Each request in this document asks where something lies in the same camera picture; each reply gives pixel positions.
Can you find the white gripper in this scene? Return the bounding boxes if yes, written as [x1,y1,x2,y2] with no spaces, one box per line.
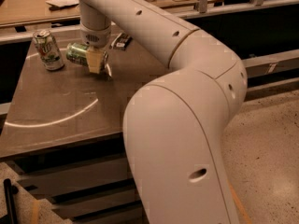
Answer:
[80,24,111,74]

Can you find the green soda can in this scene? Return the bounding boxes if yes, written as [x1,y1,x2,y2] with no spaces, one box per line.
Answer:
[65,42,110,68]

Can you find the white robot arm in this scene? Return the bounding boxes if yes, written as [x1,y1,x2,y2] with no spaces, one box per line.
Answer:
[79,0,247,224]

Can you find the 7up soda can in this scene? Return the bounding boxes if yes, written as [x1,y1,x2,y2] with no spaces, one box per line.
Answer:
[33,30,64,71]

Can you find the black snack bar packet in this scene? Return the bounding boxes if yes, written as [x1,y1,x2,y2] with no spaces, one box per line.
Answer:
[109,33,132,50]

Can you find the white paper sheets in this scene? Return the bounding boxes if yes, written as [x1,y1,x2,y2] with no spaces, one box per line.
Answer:
[46,0,78,8]

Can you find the grey drawer cabinet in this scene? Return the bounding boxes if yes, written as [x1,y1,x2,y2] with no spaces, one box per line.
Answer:
[1,41,166,224]

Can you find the black stand leg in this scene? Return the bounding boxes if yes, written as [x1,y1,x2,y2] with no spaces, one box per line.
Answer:
[0,178,19,224]

